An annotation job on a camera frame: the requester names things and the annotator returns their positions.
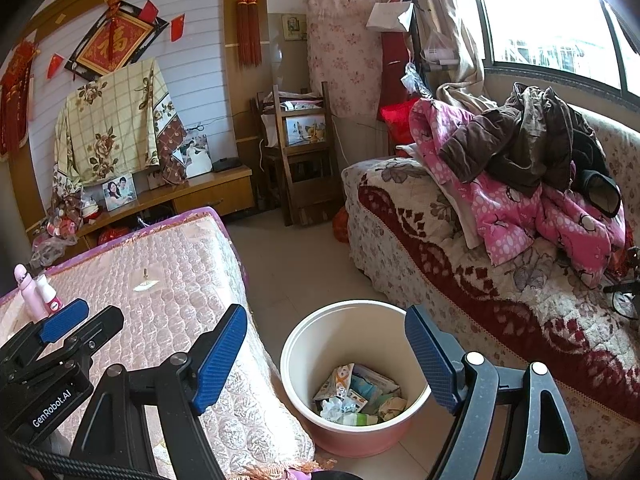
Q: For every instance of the painted picture panel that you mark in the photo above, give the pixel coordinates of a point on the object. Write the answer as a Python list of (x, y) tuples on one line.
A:
[(305, 129)]

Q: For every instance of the white printed carton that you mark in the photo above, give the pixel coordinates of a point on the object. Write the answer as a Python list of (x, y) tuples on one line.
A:
[(375, 377)]

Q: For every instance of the wedding photo print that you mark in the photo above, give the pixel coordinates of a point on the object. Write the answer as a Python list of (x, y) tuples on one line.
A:
[(195, 157)]

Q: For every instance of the white printed snack packet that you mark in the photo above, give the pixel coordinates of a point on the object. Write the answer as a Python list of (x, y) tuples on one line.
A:
[(332, 382)]

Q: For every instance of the blue packet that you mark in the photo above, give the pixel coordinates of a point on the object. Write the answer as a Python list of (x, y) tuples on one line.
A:
[(362, 396)]

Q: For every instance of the orange plastic bag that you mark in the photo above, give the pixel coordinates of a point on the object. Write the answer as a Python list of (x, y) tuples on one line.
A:
[(341, 225)]

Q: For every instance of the white plastic bucket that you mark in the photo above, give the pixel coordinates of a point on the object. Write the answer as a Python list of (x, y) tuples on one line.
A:
[(340, 330)]

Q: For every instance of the clear plastic bag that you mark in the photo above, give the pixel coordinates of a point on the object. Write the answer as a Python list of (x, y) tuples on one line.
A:
[(50, 252), (417, 80)]

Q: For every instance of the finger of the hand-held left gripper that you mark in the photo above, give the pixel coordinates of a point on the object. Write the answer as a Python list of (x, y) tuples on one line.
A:
[(100, 327), (62, 321)]

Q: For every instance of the framed couple photo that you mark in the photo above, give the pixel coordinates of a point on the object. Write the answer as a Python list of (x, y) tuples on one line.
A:
[(119, 192)]

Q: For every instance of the framed red gold plaque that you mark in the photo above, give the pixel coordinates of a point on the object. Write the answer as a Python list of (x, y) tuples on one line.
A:
[(110, 45)]

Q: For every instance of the yellow floral cloth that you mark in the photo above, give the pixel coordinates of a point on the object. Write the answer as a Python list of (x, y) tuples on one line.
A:
[(110, 125)]

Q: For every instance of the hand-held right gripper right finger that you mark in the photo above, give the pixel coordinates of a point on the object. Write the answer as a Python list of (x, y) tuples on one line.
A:
[(432, 360)]

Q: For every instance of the small black box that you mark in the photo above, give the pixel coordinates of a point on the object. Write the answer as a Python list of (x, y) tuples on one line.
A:
[(225, 165)]

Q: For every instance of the window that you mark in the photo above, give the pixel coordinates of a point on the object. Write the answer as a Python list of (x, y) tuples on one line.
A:
[(540, 10)]

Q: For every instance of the floral covered sofa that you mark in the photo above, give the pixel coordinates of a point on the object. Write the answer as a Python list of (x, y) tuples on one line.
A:
[(375, 240)]

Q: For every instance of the red white patterned blanket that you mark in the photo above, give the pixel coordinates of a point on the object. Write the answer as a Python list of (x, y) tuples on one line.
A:
[(450, 280)]

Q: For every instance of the small red flag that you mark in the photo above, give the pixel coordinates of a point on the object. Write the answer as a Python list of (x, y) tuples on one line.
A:
[(151, 10), (55, 66), (177, 27)]

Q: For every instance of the floral covered standing appliance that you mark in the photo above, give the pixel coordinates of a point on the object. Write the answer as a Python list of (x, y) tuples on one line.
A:
[(345, 50)]

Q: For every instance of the red knot ornament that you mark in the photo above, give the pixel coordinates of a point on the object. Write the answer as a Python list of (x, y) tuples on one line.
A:
[(247, 20)]

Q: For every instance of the red bag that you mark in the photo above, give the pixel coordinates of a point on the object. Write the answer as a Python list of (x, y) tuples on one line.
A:
[(397, 117)]

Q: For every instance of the beige curtain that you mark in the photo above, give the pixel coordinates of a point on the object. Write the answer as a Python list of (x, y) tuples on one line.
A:
[(450, 10)]

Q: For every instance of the dark red hanging cloth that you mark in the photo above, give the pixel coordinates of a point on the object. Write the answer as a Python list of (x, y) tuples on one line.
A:
[(395, 60)]

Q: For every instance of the wooden cabinet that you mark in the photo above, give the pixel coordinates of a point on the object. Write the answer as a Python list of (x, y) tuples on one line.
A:
[(210, 195)]

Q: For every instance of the white paper bag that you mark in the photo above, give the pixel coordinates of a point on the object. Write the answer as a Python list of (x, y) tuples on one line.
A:
[(387, 17)]

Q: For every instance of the brown clothing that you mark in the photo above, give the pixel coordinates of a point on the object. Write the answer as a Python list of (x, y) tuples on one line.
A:
[(525, 135)]

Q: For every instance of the pink quilted bed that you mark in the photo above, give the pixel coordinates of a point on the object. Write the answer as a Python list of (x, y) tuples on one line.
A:
[(165, 270)]

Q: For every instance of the red tasselled wall hanging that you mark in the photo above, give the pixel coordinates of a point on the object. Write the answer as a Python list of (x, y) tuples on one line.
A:
[(15, 100)]

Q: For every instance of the wooden chair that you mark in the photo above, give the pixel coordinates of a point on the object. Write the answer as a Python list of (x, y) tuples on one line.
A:
[(305, 195)]

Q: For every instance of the black garment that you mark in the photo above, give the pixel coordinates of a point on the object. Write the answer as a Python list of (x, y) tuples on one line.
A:
[(595, 195)]

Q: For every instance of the white bottle pink label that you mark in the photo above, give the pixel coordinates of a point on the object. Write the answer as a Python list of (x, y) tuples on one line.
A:
[(47, 292)]

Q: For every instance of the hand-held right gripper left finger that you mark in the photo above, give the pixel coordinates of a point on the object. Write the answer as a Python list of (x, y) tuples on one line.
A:
[(220, 360)]

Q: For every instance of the pink spotted jacket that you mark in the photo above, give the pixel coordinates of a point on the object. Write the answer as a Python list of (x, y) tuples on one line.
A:
[(505, 210)]

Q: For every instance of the white plastic bag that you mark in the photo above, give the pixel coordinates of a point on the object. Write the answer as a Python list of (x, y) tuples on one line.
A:
[(440, 50)]

